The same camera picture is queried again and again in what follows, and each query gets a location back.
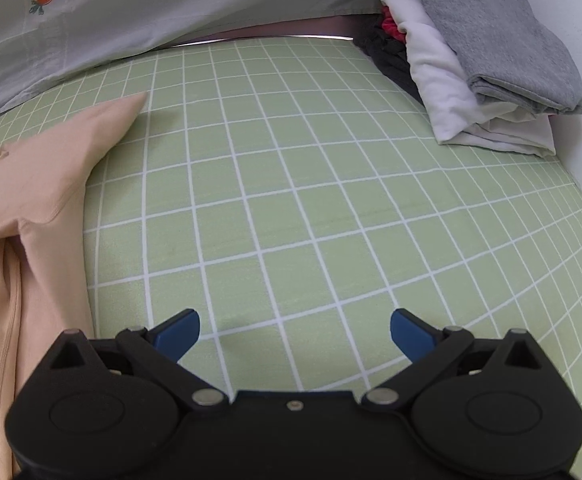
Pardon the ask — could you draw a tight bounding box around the black and red garment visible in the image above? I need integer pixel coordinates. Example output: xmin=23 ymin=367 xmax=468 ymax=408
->
xmin=353 ymin=6 xmax=422 ymax=104

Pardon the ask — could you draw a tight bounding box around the peach long-sleeve garment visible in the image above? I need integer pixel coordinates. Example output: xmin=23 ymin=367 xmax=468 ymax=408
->
xmin=0 ymin=93 xmax=147 ymax=479

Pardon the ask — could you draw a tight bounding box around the green checked bed sheet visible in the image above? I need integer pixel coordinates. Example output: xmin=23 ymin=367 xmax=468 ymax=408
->
xmin=0 ymin=34 xmax=582 ymax=480

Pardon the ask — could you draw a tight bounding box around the folded grey garment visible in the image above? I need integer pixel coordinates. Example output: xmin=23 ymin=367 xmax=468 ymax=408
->
xmin=420 ymin=0 xmax=582 ymax=115

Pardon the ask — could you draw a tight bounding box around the folded white garment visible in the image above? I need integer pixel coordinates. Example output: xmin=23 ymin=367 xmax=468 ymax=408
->
xmin=381 ymin=0 xmax=556 ymax=157

